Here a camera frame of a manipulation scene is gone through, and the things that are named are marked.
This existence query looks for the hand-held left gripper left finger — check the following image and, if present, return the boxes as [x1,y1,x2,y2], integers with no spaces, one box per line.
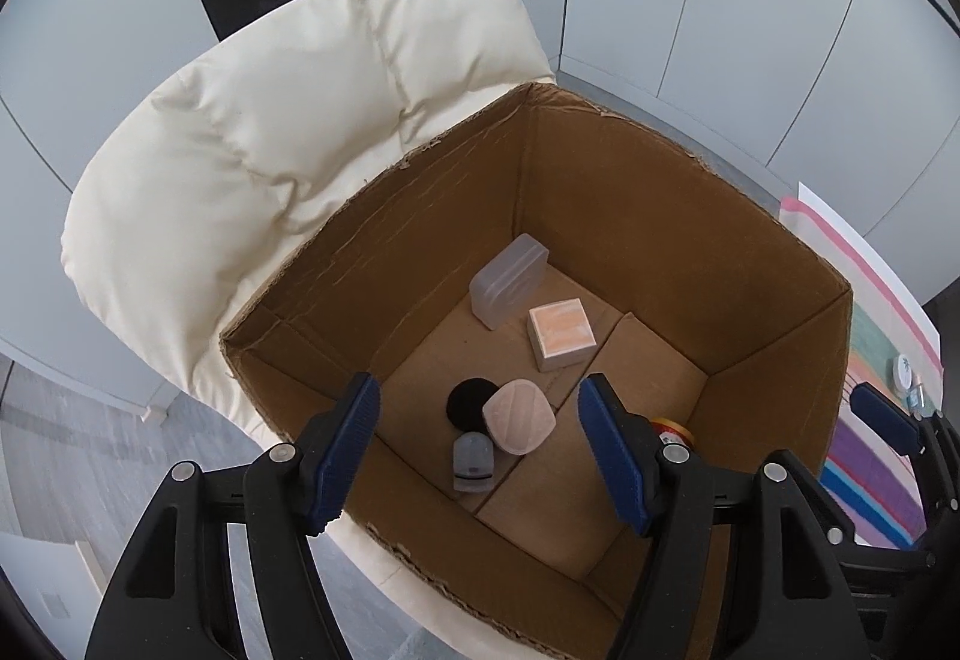
[84,371,383,660]

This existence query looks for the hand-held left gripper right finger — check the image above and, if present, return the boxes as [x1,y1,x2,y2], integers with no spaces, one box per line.
[576,371,875,660]

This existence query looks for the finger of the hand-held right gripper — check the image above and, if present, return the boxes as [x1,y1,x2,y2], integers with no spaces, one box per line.
[850,382,938,458]
[919,409,960,541]

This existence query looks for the small red-rimmed jar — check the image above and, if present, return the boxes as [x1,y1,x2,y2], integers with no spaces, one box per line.
[649,416,695,451]

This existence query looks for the beige makeup puff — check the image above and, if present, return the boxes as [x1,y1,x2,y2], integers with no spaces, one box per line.
[480,380,560,456]

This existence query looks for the small grey item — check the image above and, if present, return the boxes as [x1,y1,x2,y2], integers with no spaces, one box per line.
[450,431,497,492]

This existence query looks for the black round puff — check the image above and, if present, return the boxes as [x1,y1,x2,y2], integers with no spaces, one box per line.
[446,377,500,432]

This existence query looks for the pink square box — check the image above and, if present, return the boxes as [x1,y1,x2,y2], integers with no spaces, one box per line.
[527,297,601,374]

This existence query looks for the clear plastic container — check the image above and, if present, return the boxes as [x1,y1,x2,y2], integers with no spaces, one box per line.
[469,234,550,331]

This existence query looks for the cardboard box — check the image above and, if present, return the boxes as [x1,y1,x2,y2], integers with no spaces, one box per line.
[219,81,856,660]

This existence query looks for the striped cloth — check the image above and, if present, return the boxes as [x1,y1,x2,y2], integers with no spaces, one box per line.
[780,195,946,548]

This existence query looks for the cream padded chair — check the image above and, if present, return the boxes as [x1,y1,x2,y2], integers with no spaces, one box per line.
[58,0,560,660]

